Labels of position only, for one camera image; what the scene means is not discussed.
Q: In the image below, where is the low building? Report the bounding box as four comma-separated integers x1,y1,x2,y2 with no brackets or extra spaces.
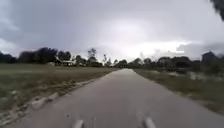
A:
54,58,78,67

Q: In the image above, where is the robot's own part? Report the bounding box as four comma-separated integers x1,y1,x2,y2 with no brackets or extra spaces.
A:
72,119,85,128
143,117,157,128

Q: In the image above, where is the row of trees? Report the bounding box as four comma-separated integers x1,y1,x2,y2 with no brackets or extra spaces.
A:
0,46,224,75

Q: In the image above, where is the grass verge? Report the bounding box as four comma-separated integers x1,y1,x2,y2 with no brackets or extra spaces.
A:
133,68,224,116

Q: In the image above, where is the tall thin tree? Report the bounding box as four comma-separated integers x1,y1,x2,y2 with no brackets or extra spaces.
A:
87,47,98,67

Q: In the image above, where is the grass field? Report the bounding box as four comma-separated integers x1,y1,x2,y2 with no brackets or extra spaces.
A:
0,63,118,127

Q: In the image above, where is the grey concrete road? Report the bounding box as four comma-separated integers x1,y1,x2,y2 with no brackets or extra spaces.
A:
3,68,224,128

